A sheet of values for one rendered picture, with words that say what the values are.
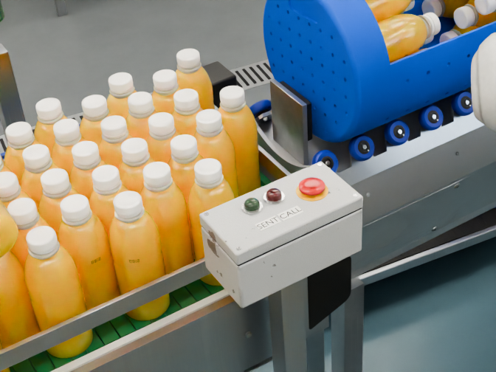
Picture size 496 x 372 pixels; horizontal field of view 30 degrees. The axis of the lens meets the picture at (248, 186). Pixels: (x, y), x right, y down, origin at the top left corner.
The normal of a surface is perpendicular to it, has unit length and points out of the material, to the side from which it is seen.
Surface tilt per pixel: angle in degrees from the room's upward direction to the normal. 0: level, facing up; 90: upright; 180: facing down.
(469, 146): 70
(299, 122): 90
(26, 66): 0
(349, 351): 90
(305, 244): 90
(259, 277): 90
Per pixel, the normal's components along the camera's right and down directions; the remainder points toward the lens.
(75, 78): -0.07, -0.78
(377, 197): 0.47, 0.22
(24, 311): 0.81, 0.33
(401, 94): 0.52, 0.62
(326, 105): -0.85, 0.37
